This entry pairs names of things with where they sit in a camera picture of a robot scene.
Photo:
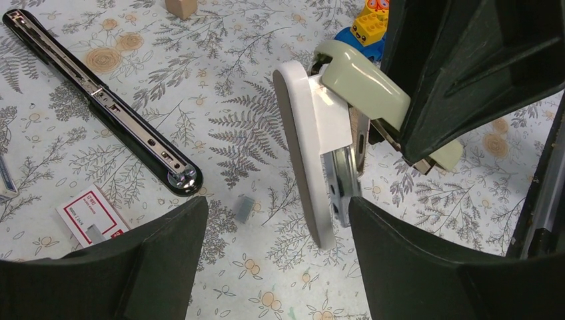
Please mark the floral patterned table mat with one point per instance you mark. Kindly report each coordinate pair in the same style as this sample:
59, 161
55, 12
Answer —
205, 84

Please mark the blue playing card box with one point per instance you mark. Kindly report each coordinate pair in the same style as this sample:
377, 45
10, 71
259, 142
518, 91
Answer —
8, 188

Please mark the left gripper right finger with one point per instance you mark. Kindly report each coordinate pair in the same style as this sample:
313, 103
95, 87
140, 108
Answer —
409, 273

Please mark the small wooden cube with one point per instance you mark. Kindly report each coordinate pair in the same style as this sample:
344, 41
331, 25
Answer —
182, 9

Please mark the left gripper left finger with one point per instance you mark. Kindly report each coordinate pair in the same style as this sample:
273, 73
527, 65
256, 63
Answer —
145, 273

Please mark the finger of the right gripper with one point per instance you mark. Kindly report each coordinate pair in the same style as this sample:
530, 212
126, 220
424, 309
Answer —
465, 63
540, 227

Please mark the red white staple box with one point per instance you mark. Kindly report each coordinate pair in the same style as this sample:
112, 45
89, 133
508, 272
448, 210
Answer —
91, 218

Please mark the blue yellow toy car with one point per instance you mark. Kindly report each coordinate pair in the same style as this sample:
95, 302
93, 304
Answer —
367, 34

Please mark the small grey staple piece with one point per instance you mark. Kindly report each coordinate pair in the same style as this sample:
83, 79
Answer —
245, 209

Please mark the yellow butterfly toy block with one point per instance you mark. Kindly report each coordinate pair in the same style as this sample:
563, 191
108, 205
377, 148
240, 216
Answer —
377, 5

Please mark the beige oblong plastic case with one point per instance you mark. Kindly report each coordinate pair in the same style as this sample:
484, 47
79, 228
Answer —
326, 113

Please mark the black stapler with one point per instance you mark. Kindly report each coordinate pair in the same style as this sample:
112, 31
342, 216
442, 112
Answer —
173, 168

